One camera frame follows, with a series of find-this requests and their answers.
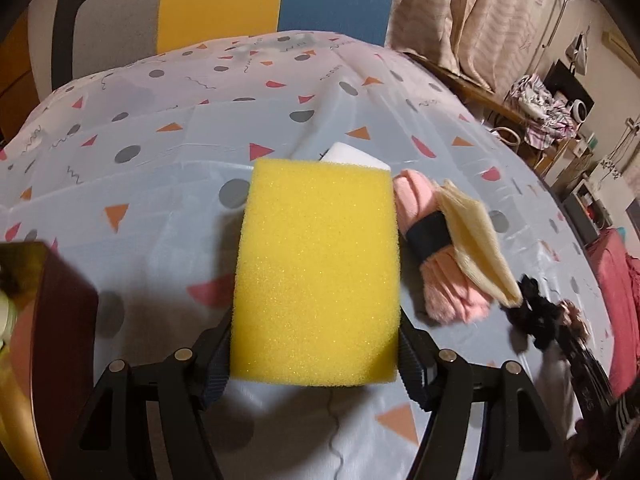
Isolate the pink towel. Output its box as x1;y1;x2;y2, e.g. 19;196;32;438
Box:
393;169;490;324

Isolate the yellow sponge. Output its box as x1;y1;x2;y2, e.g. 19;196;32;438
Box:
230;159;400;387

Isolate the cream cloth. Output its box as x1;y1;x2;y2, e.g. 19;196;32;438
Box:
437;179;523;308

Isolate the white eraser sponge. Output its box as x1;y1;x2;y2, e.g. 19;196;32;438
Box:
320;142;390;171

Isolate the person right hand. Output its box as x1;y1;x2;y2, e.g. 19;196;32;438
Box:
565;419;620;479

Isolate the pink blanket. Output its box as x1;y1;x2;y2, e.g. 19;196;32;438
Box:
587;229;639;396

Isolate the gold tin box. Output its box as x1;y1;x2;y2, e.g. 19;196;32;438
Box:
1;242;99;479

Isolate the patterned plastic tablecloth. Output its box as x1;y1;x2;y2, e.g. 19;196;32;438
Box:
0;29;616;480

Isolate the pile of patterned clothes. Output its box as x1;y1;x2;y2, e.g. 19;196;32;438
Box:
506;74;577;151

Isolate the wooden side table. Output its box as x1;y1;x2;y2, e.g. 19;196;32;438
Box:
404;51;528;130

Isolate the white round fan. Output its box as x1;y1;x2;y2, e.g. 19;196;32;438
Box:
570;99;589;125

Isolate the black monitor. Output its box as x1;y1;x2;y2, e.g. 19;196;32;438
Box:
544;60;594;117

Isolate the wooden wardrobe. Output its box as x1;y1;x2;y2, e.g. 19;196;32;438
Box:
0;10;39;144

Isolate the garment steamer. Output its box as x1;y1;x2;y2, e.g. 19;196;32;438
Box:
565;32;588;64

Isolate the pink patterned curtain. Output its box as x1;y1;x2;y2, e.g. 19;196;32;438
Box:
385;0;546;96

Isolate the grey yellow blue chair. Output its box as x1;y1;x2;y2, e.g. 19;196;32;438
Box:
51;0;392;89

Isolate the air conditioner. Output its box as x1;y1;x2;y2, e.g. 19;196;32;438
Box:
602;30;639;64

